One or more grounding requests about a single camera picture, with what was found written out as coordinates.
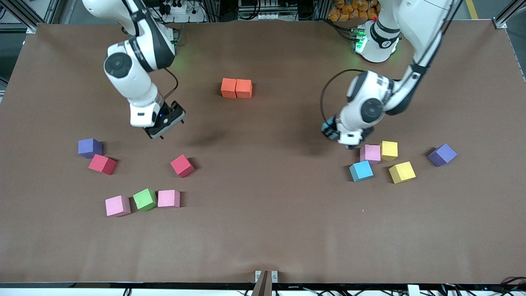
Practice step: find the white power strip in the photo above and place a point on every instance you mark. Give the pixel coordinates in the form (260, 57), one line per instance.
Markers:
(269, 16)
(176, 7)

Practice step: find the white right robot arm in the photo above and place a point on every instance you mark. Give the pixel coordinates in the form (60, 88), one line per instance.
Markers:
(127, 74)

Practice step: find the light blue foam cube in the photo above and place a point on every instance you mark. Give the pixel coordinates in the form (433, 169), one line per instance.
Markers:
(328, 124)
(361, 171)

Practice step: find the purple foam cube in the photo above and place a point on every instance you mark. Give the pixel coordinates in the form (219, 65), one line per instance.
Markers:
(89, 148)
(443, 154)

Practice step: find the green foam cube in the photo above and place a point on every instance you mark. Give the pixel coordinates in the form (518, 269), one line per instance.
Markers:
(144, 200)

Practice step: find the orange foam cube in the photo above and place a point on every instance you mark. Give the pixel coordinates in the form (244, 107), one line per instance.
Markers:
(228, 88)
(243, 89)

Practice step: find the crimson red foam cube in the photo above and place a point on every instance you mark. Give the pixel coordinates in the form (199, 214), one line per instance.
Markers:
(181, 165)
(102, 164)

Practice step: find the small white box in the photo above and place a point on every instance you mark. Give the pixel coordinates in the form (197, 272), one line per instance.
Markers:
(413, 290)

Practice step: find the pile of orange objects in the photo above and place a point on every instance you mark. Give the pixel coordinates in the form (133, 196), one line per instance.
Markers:
(341, 12)

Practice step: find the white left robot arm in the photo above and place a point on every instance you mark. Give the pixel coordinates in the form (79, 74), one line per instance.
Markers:
(370, 102)

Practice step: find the yellow foam cube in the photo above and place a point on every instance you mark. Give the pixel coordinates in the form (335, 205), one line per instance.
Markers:
(388, 150)
(402, 172)

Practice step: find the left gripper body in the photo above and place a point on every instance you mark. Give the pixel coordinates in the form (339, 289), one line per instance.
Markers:
(367, 132)

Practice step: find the aluminium frame profile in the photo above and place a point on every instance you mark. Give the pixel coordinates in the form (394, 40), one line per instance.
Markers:
(12, 28)
(503, 18)

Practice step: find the pink foam cube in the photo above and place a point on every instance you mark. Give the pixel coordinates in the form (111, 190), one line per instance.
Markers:
(371, 154)
(168, 198)
(117, 205)

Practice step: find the small metal bracket plate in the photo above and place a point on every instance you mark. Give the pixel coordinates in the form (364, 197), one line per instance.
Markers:
(274, 276)

